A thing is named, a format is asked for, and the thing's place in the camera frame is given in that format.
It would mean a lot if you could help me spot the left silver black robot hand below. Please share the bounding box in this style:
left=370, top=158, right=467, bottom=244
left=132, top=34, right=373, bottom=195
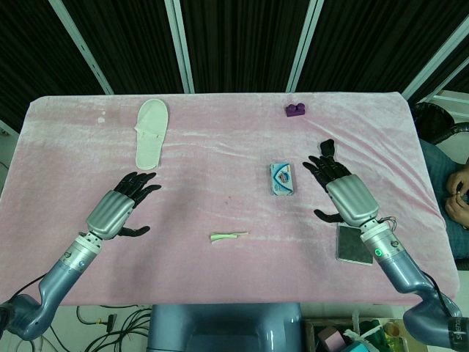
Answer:
left=86, top=171, right=163, bottom=241

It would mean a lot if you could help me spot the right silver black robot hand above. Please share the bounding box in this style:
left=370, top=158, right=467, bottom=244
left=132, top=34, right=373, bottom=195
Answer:
left=302, top=154, right=380, bottom=228

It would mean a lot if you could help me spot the flat grey square plate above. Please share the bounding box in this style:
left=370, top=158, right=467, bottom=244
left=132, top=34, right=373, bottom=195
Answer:
left=336, top=224, right=375, bottom=265

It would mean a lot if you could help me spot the blue white soap box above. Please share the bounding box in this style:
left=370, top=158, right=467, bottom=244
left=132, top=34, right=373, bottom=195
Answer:
left=269, top=162, right=296, bottom=197

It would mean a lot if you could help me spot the white disposable slipper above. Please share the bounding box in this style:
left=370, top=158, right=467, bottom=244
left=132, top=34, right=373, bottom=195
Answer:
left=133, top=98, right=171, bottom=172

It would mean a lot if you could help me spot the seated person in blue clothes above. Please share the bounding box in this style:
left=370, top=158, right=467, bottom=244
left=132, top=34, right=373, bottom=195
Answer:
left=418, top=140, right=469, bottom=260

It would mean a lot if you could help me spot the purple toy block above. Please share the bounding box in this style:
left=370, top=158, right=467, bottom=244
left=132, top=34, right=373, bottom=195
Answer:
left=284, top=103, right=308, bottom=119

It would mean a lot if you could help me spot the black wicker chair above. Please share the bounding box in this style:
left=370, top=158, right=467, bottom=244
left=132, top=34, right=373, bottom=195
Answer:
left=413, top=102, right=469, bottom=145

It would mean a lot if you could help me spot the cardboard box with clutter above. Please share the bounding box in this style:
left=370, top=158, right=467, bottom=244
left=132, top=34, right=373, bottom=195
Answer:
left=303, top=315, right=408, bottom=352

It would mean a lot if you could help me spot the pink plush table cloth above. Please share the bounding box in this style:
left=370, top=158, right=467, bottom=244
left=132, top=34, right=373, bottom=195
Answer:
left=0, top=93, right=459, bottom=307

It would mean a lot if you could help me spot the green plastic packaging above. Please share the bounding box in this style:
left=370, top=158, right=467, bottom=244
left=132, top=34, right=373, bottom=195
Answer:
left=360, top=320, right=405, bottom=346

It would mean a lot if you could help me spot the pink block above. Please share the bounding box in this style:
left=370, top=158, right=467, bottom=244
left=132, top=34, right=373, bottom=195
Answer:
left=317, top=327, right=350, bottom=352

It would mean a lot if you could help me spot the blue-grey robot torso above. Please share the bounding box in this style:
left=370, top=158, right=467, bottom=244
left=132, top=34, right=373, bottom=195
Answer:
left=148, top=301, right=304, bottom=352

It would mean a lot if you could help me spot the black pleated curtain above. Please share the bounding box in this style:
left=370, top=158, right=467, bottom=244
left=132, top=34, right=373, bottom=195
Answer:
left=0, top=0, right=469, bottom=133

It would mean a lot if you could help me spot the green floor cable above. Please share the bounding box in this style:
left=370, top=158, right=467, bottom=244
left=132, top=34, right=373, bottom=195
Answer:
left=75, top=305, right=111, bottom=328

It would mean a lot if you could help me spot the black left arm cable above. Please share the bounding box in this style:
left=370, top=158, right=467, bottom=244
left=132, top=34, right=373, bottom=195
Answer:
left=10, top=275, right=47, bottom=298

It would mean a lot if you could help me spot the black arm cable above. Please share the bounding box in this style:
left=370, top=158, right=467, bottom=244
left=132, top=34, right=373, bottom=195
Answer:
left=10, top=275, right=47, bottom=298
left=419, top=270, right=452, bottom=317

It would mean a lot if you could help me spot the black floor cable bundle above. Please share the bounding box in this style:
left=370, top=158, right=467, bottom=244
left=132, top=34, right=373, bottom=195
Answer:
left=93, top=307, right=153, bottom=352

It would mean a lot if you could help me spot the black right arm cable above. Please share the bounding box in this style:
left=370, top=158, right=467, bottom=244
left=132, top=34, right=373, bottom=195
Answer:
left=419, top=270, right=452, bottom=317

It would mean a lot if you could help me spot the white frame post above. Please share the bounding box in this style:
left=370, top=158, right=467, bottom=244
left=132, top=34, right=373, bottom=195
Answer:
left=163, top=0, right=196, bottom=95
left=57, top=0, right=115, bottom=96
left=284, top=0, right=324, bottom=93
left=400, top=54, right=469, bottom=108

